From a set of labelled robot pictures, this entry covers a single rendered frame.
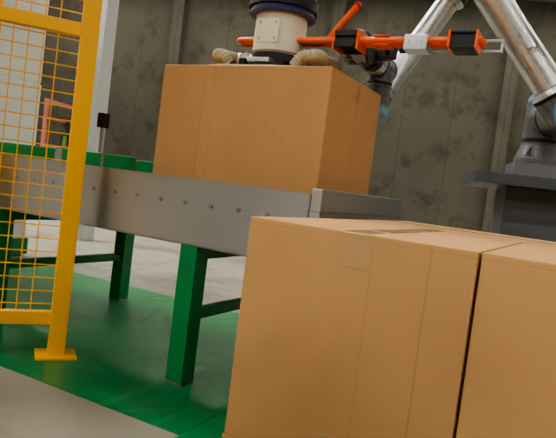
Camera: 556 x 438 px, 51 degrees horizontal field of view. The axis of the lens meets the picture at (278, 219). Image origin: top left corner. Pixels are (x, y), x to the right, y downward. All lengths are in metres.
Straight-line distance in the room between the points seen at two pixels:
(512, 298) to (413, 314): 0.15
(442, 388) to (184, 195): 0.99
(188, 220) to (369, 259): 0.83
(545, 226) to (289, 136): 1.10
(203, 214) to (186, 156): 0.29
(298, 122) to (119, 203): 0.60
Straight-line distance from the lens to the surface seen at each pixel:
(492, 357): 0.93
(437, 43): 1.80
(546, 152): 2.41
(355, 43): 1.86
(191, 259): 1.68
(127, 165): 1.98
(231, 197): 1.60
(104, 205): 1.89
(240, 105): 1.78
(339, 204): 1.58
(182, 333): 1.72
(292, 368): 1.03
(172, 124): 1.92
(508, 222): 2.34
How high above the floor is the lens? 0.60
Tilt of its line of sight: 3 degrees down
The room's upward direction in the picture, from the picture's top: 7 degrees clockwise
